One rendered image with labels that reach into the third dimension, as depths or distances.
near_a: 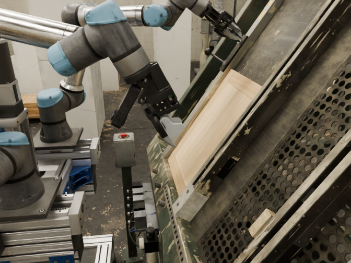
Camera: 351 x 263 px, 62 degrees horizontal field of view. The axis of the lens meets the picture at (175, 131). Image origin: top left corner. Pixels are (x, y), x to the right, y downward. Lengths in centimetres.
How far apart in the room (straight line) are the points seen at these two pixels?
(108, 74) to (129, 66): 559
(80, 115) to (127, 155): 203
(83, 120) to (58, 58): 304
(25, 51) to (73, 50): 481
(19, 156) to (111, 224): 163
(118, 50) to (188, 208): 68
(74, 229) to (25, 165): 28
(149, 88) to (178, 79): 440
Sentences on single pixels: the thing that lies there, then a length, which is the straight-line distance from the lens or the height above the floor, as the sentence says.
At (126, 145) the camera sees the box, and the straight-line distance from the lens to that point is 170.
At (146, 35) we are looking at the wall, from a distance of 933.
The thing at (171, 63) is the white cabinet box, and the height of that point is 75.
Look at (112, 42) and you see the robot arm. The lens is 64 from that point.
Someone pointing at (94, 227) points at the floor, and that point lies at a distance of 255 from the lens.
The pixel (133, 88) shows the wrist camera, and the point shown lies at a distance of 67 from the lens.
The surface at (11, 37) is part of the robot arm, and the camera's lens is 90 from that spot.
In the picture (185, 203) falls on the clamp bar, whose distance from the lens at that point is 110.
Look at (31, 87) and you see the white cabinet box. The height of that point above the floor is 37.
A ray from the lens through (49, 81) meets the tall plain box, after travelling 365.
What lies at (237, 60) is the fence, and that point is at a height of 140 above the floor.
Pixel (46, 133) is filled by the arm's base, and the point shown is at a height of 108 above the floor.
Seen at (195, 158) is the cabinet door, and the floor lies 102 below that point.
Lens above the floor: 164
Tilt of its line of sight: 23 degrees down
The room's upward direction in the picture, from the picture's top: straight up
